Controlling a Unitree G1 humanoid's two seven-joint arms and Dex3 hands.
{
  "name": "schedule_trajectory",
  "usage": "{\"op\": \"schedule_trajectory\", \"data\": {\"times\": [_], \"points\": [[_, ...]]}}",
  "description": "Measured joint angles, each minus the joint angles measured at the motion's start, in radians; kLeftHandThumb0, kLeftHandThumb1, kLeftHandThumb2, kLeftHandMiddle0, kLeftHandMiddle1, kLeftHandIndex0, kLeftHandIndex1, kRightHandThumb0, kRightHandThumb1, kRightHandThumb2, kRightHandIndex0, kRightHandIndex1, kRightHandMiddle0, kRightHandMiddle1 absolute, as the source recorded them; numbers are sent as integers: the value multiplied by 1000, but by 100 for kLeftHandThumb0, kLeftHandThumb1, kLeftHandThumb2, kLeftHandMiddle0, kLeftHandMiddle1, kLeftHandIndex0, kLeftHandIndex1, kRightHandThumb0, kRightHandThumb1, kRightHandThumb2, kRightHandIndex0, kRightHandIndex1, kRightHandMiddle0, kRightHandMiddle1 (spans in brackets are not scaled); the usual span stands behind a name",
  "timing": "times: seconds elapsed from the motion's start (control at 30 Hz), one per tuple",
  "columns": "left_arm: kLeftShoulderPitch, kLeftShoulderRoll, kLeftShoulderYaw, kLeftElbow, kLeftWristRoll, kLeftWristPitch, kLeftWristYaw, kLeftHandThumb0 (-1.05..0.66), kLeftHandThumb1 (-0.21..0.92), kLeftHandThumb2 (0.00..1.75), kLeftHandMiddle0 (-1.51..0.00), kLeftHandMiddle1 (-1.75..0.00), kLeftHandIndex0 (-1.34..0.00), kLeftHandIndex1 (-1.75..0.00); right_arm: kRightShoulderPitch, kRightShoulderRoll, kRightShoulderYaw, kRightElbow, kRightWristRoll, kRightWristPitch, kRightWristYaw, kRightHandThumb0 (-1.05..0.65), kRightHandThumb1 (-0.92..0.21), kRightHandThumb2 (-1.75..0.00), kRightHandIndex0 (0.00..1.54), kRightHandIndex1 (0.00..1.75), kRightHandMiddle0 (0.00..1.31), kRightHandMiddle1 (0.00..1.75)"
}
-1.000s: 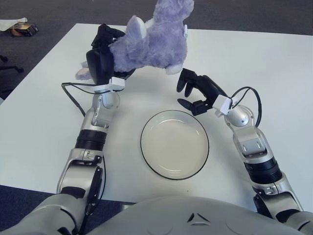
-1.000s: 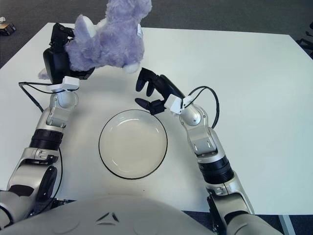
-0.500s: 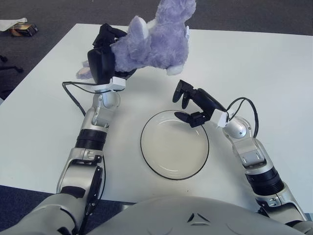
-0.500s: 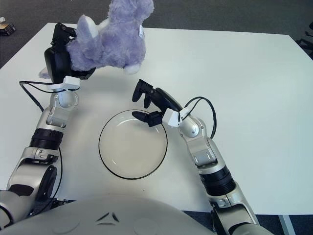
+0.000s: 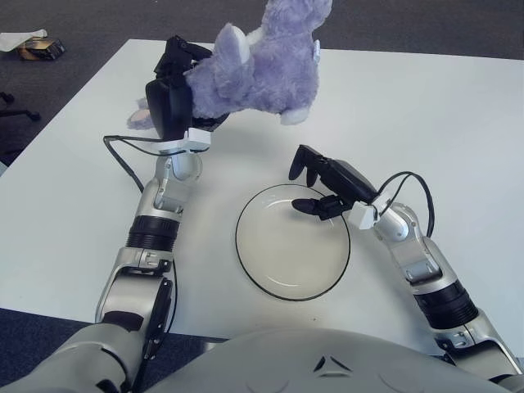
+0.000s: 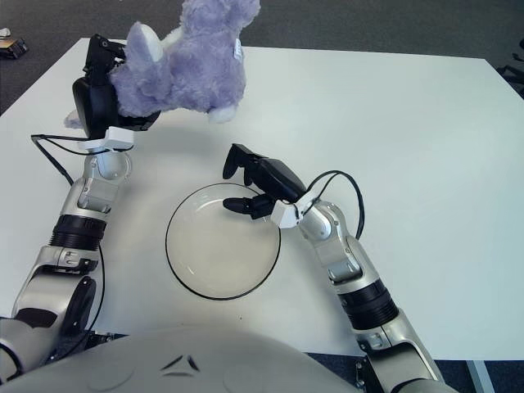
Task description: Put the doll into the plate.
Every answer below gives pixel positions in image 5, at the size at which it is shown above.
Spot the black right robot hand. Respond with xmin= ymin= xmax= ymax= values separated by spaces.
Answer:
xmin=288 ymin=143 xmax=377 ymax=222

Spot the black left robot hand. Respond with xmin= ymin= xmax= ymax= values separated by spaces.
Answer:
xmin=145 ymin=35 xmax=228 ymax=140

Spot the purple plush bear doll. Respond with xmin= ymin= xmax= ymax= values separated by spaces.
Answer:
xmin=125 ymin=0 xmax=323 ymax=129

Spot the white plate with black rim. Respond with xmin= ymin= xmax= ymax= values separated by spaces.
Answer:
xmin=235 ymin=183 xmax=351 ymax=302

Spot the white right wrist connector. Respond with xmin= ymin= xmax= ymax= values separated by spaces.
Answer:
xmin=350 ymin=192 xmax=394 ymax=229

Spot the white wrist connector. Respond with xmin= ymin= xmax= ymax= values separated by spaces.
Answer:
xmin=350 ymin=192 xmax=394 ymax=229
xmin=157 ymin=127 xmax=212 ymax=155

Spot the white left wrist connector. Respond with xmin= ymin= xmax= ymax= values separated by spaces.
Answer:
xmin=157 ymin=127 xmax=212 ymax=155

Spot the black and yellow box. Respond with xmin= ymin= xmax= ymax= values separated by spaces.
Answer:
xmin=18 ymin=37 xmax=66 ymax=61

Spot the black office chair base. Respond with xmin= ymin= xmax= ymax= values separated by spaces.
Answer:
xmin=0 ymin=92 xmax=41 ymax=122

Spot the white crumpled cloth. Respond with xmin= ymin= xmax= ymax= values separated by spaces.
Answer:
xmin=0 ymin=28 xmax=48 ymax=52

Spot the grey robot torso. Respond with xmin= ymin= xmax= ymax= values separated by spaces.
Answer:
xmin=155 ymin=327 xmax=517 ymax=393

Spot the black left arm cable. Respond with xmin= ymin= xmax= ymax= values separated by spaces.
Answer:
xmin=102 ymin=133 xmax=178 ymax=390

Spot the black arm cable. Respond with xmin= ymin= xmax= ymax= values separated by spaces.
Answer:
xmin=102 ymin=133 xmax=178 ymax=390
xmin=376 ymin=170 xmax=434 ymax=238

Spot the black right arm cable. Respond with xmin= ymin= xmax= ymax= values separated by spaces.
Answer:
xmin=376 ymin=170 xmax=434 ymax=238

